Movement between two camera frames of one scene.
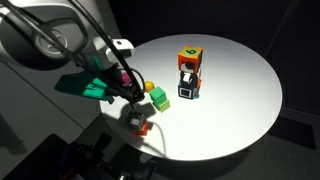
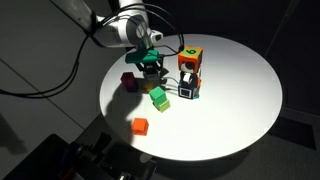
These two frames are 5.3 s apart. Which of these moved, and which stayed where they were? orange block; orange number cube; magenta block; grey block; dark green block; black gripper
Moved: grey block; black gripper
Stayed: magenta block; orange block; orange number cube; dark green block
